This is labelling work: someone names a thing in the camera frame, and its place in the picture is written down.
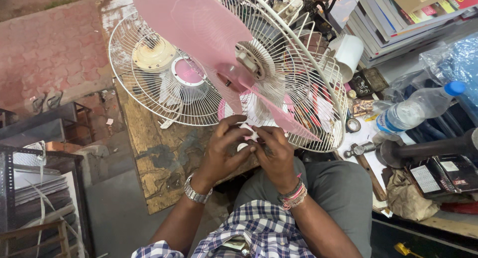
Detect clear plastic water bottle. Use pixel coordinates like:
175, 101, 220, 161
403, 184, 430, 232
375, 81, 467, 135

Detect yellow tool handle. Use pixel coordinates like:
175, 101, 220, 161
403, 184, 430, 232
394, 242, 424, 258

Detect metal shelf rack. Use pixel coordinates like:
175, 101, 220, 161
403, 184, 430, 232
0, 142, 92, 258

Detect black printed box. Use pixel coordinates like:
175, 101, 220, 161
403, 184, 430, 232
405, 154, 478, 199

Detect hammer with wooden handle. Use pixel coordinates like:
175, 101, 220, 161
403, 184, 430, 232
344, 142, 388, 202

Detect white rear fan grille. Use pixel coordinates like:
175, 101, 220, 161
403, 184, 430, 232
207, 0, 349, 153

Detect white plastic cylinder cap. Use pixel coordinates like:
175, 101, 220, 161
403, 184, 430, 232
328, 34, 364, 84

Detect blue plastic bag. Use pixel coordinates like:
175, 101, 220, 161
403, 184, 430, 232
419, 33, 478, 102

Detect plaid shirt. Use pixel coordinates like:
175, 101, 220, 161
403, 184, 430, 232
131, 200, 317, 258

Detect cream fan motor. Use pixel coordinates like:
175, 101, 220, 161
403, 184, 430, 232
235, 25, 296, 83

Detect pink thread wristbands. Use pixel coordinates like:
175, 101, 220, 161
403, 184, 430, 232
277, 173, 308, 211

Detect pink fan blade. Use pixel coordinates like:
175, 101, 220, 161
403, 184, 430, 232
131, 0, 322, 142

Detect white front fan grille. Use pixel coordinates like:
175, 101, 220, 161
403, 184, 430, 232
108, 11, 239, 127

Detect small white plastic fan part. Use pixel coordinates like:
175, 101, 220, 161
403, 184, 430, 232
238, 123, 260, 143

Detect pile of copper parts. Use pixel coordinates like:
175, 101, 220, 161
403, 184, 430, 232
350, 98, 376, 118

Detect black metal anvil stand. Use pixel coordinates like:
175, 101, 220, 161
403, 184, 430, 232
379, 128, 478, 169

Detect grey trousers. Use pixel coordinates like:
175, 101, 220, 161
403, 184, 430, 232
233, 157, 373, 258

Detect stack of books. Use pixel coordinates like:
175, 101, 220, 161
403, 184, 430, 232
342, 0, 478, 69

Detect small dark metal tray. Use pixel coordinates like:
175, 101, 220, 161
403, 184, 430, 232
350, 67, 390, 97

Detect white fan grille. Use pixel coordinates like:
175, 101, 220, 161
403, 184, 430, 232
108, 11, 239, 127
207, 0, 349, 153

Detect dark metal bench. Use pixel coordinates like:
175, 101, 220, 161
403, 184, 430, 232
0, 101, 94, 147

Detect worn wooden board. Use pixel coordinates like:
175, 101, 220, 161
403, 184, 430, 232
98, 0, 262, 215

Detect silver metal wristwatch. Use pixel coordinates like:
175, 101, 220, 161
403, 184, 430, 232
184, 174, 213, 204

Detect person's right hand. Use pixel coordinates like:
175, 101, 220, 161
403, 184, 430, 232
251, 126, 300, 195

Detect person's left hand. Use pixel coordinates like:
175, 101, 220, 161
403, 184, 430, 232
200, 115, 258, 185

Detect crumpled beige cloth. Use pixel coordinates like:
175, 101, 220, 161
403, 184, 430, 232
386, 169, 440, 221

